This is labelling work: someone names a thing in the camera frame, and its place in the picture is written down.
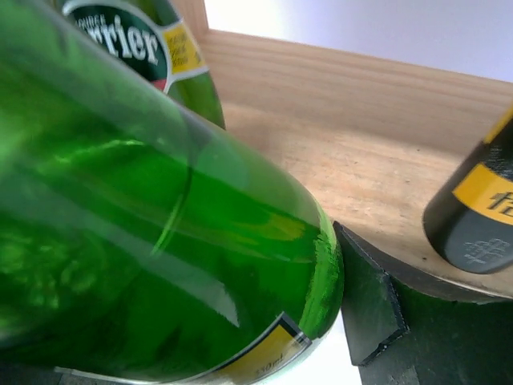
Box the green glass bottle front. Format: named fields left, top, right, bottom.
left=1, top=1, right=344, bottom=384

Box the black can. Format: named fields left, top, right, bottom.
left=422, top=109, right=512, bottom=274

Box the green glass bottle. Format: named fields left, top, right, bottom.
left=1, top=1, right=344, bottom=384
left=51, top=0, right=225, bottom=128

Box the wooden two-tier shelf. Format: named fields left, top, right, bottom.
left=177, top=1, right=512, bottom=302

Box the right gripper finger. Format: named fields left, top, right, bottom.
left=333, top=221, right=409, bottom=366

